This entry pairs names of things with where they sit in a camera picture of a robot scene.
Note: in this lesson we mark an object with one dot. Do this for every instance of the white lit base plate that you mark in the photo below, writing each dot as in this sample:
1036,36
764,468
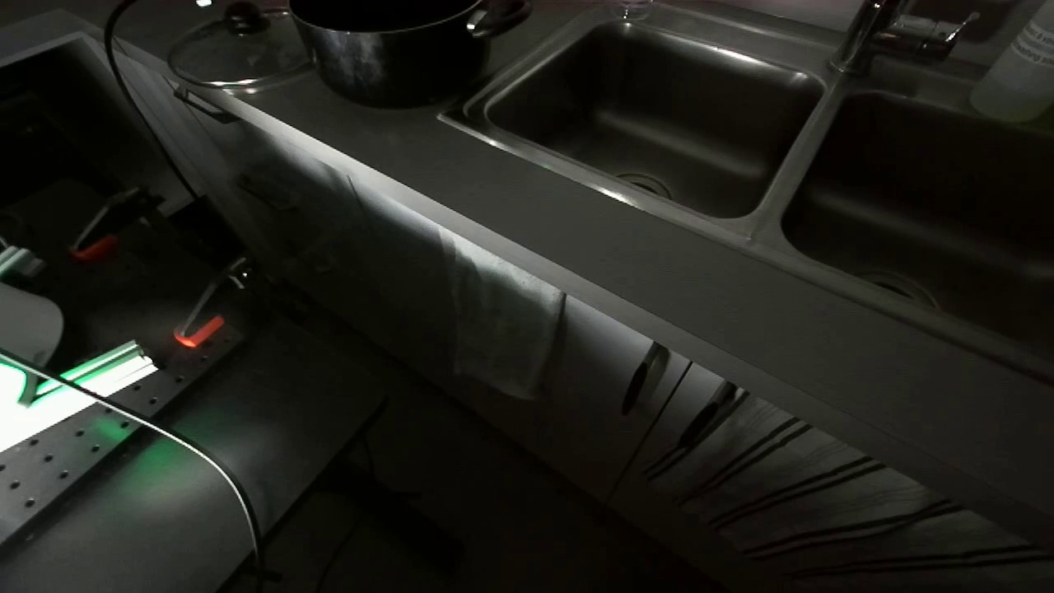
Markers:
66,390

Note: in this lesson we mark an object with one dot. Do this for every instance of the perforated black mounting plate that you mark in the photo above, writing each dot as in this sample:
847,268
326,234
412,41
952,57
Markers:
77,447

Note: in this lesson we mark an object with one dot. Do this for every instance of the glass lid with black knob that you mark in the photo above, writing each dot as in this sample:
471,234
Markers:
234,51

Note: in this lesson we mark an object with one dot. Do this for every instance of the white plastic bottle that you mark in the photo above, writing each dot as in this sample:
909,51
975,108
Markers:
1022,70

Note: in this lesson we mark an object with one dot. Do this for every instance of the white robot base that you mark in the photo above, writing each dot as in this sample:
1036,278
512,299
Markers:
24,325

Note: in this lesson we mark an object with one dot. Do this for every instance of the grey hanging dish towel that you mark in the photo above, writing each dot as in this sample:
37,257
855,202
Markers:
504,317

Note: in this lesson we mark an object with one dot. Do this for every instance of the stainless steel double sink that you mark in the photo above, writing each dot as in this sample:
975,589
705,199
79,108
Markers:
770,165

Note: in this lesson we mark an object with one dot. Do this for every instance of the chrome sink faucet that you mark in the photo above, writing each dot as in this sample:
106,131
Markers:
891,34

